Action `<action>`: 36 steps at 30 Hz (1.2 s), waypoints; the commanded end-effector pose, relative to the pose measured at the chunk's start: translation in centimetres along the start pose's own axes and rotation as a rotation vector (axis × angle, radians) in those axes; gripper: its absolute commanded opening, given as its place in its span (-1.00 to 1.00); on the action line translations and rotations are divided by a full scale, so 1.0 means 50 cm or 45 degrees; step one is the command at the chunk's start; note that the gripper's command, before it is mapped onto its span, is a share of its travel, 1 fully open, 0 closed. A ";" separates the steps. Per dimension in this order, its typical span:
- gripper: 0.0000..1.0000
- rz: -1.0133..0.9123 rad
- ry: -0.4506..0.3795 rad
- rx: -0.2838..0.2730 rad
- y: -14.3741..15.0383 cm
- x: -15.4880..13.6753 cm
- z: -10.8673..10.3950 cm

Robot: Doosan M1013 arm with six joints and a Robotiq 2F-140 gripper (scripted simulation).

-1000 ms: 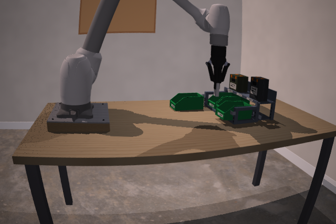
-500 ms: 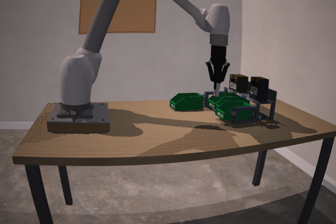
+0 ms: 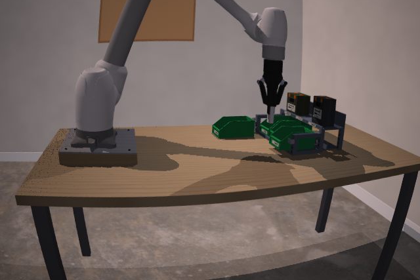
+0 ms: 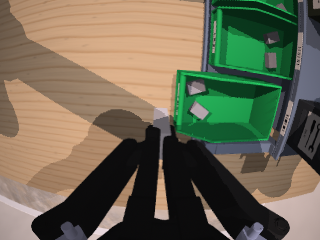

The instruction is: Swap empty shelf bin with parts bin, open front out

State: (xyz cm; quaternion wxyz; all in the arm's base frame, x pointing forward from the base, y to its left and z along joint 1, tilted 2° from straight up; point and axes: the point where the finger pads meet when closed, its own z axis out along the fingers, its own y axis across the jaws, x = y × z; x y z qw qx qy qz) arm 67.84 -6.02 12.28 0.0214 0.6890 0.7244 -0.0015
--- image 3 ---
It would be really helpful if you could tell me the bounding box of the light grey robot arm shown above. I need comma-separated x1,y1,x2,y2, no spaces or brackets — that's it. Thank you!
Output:
70,0,287,150

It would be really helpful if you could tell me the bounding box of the grey metal shelf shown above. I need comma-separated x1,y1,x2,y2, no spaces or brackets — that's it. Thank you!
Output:
252,102,346,156

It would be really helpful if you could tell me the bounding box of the green bin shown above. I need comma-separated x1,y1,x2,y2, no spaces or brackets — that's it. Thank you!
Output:
213,116,255,138
270,121,312,135
261,115,300,136
270,126,316,150

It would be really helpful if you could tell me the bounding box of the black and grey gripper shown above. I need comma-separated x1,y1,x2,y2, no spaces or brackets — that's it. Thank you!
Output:
257,59,287,123

